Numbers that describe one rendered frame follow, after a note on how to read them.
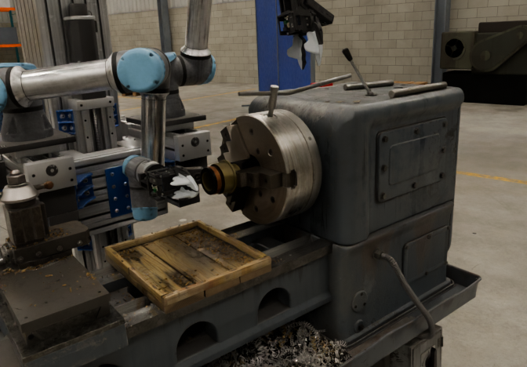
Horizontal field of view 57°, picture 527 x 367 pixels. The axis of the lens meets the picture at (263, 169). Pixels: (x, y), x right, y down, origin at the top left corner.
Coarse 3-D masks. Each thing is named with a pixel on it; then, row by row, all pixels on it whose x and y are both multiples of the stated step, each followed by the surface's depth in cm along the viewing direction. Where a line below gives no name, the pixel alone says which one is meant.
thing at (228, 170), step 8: (224, 160) 130; (208, 168) 126; (216, 168) 127; (224, 168) 127; (232, 168) 127; (200, 176) 130; (208, 176) 130; (216, 176) 125; (224, 176) 126; (232, 176) 127; (208, 184) 130; (216, 184) 125; (224, 184) 126; (232, 184) 128; (208, 192) 128; (216, 192) 127; (224, 192) 128; (232, 192) 130
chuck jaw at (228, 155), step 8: (224, 128) 135; (232, 128) 135; (224, 136) 136; (232, 136) 134; (240, 136) 135; (224, 144) 133; (232, 144) 133; (240, 144) 135; (224, 152) 134; (232, 152) 132; (240, 152) 134; (248, 152) 135; (232, 160) 131; (240, 160) 133; (248, 160) 139
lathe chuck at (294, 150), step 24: (240, 120) 135; (264, 120) 128; (288, 120) 131; (264, 144) 128; (288, 144) 125; (240, 168) 140; (288, 168) 123; (312, 168) 128; (264, 192) 133; (288, 192) 125; (264, 216) 135; (288, 216) 135
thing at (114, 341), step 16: (0, 304) 101; (0, 320) 100; (96, 320) 94; (112, 320) 94; (16, 336) 90; (64, 336) 89; (80, 336) 89; (96, 336) 91; (112, 336) 93; (0, 352) 89; (16, 352) 88; (32, 352) 85; (48, 352) 86; (64, 352) 88; (80, 352) 90; (96, 352) 92
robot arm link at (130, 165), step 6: (132, 156) 144; (138, 156) 143; (126, 162) 143; (132, 162) 141; (138, 162) 139; (126, 168) 142; (132, 168) 139; (126, 174) 144; (132, 174) 139; (132, 180) 141; (132, 186) 142; (138, 186) 141
